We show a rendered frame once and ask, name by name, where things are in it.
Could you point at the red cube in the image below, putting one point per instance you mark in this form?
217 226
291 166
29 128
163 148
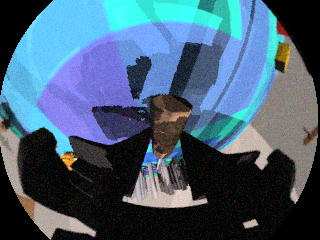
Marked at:
281 30

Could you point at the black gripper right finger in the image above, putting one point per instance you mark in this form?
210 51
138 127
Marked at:
207 167

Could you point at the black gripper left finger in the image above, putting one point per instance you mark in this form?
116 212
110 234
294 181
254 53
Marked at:
123 160

